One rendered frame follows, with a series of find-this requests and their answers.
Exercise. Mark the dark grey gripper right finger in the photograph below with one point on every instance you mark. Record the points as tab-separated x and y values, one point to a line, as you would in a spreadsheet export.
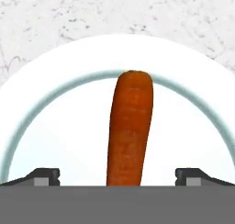
189	175

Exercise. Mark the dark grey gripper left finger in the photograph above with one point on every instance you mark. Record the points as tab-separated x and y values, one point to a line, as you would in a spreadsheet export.
45	175

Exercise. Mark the orange carrot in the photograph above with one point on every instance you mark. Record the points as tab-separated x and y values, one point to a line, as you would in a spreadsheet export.
131	126

